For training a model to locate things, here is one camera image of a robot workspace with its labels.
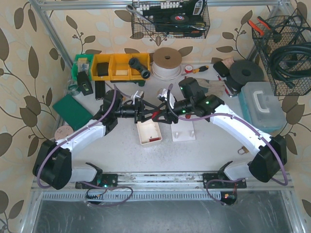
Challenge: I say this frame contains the clear teal toolbox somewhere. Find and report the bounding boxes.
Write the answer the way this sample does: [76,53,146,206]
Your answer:
[238,82,286,133]

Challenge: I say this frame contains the clear glass jar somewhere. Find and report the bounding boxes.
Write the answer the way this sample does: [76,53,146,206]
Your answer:
[67,80,80,96]

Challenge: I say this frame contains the black electrical tape roll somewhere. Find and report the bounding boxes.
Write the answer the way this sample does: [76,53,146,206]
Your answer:
[170,14,189,25]

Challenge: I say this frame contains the black wire basket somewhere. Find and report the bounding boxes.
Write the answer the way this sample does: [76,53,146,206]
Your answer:
[252,15,311,96]
[126,0,210,40]

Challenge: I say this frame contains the white parts tray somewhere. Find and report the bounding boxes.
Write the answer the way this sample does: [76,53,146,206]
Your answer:
[137,120,162,148]

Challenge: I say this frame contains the black aluminium extrusion profile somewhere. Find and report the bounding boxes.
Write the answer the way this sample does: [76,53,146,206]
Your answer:
[95,81,106,100]

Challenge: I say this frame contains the black green battery box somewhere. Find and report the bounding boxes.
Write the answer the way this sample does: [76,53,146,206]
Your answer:
[77,71,93,96]

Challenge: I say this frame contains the black coiled hose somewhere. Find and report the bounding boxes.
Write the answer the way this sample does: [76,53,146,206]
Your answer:
[268,42,311,82]

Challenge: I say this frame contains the round beige power socket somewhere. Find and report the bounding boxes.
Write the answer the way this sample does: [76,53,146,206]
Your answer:
[54,125,73,140]

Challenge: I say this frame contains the beige work glove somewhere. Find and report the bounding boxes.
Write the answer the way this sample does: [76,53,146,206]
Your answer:
[195,78,225,98]

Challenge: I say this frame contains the red handled tool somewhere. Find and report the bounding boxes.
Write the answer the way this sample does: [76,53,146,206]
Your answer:
[217,75,238,98]

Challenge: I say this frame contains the orange handled pliers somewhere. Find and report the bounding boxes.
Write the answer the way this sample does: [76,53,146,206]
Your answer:
[247,16,272,36]

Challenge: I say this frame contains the black wire basket right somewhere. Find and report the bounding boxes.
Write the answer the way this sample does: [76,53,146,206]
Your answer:
[252,15,311,96]

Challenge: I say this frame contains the yellow storage bin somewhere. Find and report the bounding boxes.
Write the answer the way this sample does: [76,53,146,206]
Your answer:
[90,53,151,82]

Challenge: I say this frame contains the green storage bin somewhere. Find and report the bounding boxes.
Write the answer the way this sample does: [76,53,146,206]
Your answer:
[71,54,94,81]

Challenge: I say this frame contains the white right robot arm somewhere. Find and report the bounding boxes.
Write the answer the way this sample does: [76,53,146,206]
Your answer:
[138,77,288,186]

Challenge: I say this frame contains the black box in bin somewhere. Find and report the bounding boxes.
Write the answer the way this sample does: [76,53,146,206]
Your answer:
[97,62,109,76]

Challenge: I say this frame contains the yellow black small screwdriver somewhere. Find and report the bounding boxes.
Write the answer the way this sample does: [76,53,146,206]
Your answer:
[192,66,209,74]

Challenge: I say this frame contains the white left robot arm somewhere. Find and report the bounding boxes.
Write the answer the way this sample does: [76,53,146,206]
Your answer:
[33,89,159,190]

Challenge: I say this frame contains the black pipe fitting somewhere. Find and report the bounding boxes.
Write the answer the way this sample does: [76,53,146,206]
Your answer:
[128,57,151,79]

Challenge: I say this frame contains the black rubber disc spool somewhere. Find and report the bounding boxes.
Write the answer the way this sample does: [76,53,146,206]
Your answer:
[226,60,264,92]

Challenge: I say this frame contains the black wire basket centre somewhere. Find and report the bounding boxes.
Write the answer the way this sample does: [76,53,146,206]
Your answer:
[126,0,210,40]

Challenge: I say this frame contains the red white tape roll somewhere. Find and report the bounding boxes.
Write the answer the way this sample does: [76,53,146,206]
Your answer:
[184,65,193,73]

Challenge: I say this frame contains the black sanding block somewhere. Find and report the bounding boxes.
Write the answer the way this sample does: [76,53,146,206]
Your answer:
[213,61,230,78]

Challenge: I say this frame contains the white peg base plate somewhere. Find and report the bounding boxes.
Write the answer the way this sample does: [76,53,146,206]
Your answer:
[171,120,196,142]

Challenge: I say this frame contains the brass padlock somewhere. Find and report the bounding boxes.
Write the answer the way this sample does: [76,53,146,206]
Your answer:
[238,146,249,155]

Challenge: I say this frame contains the white cable spool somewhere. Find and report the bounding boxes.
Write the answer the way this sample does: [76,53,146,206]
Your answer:
[152,47,182,82]

